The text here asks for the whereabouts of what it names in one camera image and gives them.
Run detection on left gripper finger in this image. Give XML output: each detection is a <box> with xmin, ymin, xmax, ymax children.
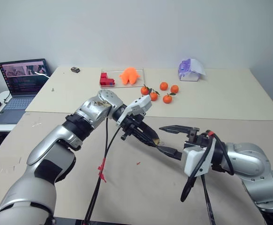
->
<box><xmin>139</xmin><ymin>121</ymin><xmax>160</xmax><ymax>142</ymax></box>
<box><xmin>132</xmin><ymin>130</ymin><xmax>157</xmax><ymax>148</ymax></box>

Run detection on clear plastic tray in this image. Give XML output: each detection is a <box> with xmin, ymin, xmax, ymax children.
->
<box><xmin>100</xmin><ymin>67</ymin><xmax>146</xmax><ymax>89</ymax></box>

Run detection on red building blocks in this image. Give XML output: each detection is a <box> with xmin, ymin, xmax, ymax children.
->
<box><xmin>99</xmin><ymin>72</ymin><xmax>116</xmax><ymax>88</ymax></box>

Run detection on red tape on cable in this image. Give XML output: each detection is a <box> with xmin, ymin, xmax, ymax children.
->
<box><xmin>97</xmin><ymin>157</ymin><xmax>107</xmax><ymax>183</ymax></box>

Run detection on black right arm straight cable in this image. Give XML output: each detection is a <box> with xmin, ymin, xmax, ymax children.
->
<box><xmin>201</xmin><ymin>174</ymin><xmax>217</xmax><ymax>225</ymax></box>

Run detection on orange plush toy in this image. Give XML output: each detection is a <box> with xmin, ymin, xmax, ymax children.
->
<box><xmin>118</xmin><ymin>67</ymin><xmax>141</xmax><ymax>86</ymax></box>

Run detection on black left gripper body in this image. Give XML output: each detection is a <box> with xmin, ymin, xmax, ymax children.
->
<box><xmin>120</xmin><ymin>112</ymin><xmax>149</xmax><ymax>141</ymax></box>

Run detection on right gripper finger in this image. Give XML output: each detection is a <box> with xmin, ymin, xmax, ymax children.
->
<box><xmin>156</xmin><ymin>145</ymin><xmax>183</xmax><ymax>162</ymax></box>
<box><xmin>159</xmin><ymin>125</ymin><xmax>200</xmax><ymax>135</ymax></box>

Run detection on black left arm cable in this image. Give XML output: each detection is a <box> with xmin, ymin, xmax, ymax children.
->
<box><xmin>84</xmin><ymin>116</ymin><xmax>109</xmax><ymax>225</ymax></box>
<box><xmin>83</xmin><ymin>127</ymin><xmax>122</xmax><ymax>225</ymax></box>

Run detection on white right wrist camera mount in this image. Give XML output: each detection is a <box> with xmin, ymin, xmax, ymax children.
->
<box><xmin>182</xmin><ymin>140</ymin><xmax>216</xmax><ymax>178</ymax></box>

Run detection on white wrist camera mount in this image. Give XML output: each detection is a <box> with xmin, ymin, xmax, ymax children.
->
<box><xmin>116</xmin><ymin>95</ymin><xmax>153</xmax><ymax>128</ymax></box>
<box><xmin>182</xmin><ymin>140</ymin><xmax>216</xmax><ymax>178</ymax></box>

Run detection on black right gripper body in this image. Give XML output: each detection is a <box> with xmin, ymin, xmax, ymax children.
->
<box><xmin>184</xmin><ymin>127</ymin><xmax>212</xmax><ymax>148</ymax></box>

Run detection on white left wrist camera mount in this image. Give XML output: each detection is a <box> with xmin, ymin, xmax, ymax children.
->
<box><xmin>116</xmin><ymin>95</ymin><xmax>153</xmax><ymax>128</ymax></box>

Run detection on white box with purple bag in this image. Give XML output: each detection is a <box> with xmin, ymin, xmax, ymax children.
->
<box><xmin>178</xmin><ymin>57</ymin><xmax>206</xmax><ymax>83</ymax></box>

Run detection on open grey laptop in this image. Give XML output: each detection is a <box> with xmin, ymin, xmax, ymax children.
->
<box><xmin>0</xmin><ymin>58</ymin><xmax>51</xmax><ymax>125</ymax></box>

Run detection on beige cardboard sheet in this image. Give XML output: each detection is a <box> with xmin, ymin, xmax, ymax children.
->
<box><xmin>0</xmin><ymin>111</ymin><xmax>273</xmax><ymax>225</ymax></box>
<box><xmin>24</xmin><ymin>66</ymin><xmax>273</xmax><ymax>122</ymax></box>

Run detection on black right arm cable loop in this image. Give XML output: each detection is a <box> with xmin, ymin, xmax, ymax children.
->
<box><xmin>180</xmin><ymin>131</ymin><xmax>235</xmax><ymax>203</ymax></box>

